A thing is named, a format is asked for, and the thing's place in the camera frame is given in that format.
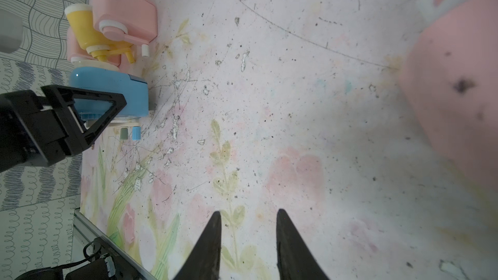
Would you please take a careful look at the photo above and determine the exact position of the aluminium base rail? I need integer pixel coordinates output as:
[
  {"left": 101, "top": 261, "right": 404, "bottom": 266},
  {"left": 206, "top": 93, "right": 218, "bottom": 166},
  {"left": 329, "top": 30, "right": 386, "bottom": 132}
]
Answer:
[{"left": 71, "top": 208, "right": 154, "bottom": 279}]

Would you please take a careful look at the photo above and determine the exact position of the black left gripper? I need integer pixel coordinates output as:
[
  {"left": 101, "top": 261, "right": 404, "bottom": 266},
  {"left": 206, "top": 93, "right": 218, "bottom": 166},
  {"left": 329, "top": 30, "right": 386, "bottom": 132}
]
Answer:
[{"left": 1, "top": 85, "right": 126, "bottom": 172}]

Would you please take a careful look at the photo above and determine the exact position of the yellow pencil sharpener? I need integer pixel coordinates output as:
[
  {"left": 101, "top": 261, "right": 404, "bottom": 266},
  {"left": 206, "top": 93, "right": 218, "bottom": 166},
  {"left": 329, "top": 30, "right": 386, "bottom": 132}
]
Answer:
[{"left": 64, "top": 3, "right": 135, "bottom": 66}]

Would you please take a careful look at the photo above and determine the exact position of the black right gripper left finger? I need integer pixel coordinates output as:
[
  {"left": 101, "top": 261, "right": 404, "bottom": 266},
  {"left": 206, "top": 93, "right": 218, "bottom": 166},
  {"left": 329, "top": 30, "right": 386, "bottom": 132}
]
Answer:
[{"left": 174, "top": 211, "right": 222, "bottom": 280}]

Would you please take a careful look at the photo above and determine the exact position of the pink pencil sharpener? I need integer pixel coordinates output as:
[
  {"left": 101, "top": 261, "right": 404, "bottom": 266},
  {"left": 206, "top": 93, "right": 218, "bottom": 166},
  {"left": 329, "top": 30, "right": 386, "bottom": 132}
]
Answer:
[
  {"left": 92, "top": 0, "right": 158, "bottom": 57},
  {"left": 65, "top": 26, "right": 122, "bottom": 67},
  {"left": 399, "top": 0, "right": 497, "bottom": 189}
]

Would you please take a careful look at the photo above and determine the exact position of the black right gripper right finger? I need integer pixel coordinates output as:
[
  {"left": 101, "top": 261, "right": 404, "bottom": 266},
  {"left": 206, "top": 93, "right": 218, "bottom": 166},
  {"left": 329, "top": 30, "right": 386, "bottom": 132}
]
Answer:
[{"left": 276, "top": 209, "right": 329, "bottom": 280}]

